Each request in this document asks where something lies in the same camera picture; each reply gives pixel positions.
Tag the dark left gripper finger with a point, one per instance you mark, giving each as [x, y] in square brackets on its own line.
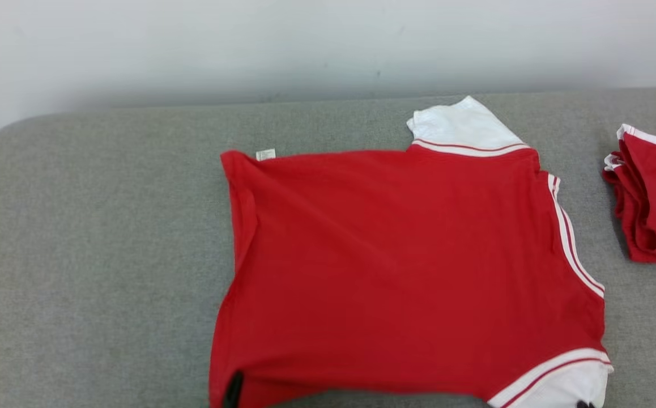
[233, 392]

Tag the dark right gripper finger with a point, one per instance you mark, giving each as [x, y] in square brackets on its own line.
[585, 404]

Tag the red white-sleeved jersey shirt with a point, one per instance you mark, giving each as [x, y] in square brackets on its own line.
[407, 266]

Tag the grey fabric sofa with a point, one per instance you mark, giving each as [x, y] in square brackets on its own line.
[90, 255]

